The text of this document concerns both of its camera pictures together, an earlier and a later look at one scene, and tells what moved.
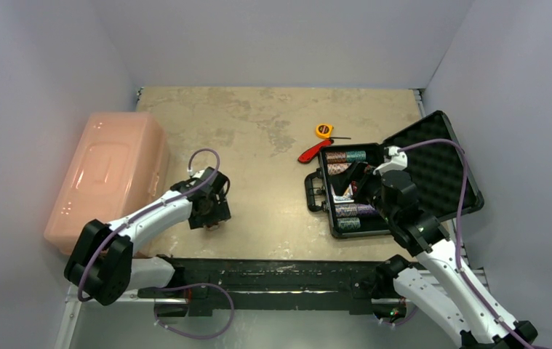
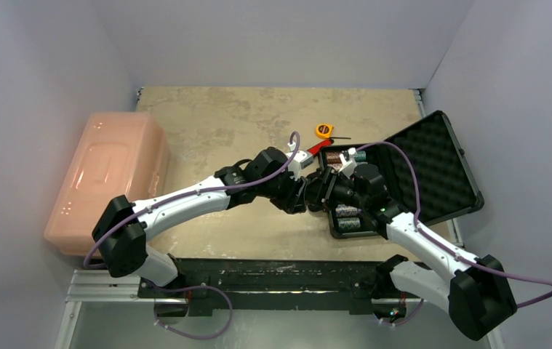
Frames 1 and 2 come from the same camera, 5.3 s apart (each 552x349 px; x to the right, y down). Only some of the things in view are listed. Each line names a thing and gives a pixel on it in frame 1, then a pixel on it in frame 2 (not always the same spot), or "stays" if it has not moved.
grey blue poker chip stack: [348, 223] stays
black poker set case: [437, 169] stays
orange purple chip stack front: [346, 210] stays
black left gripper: [220, 213] to [293, 201]
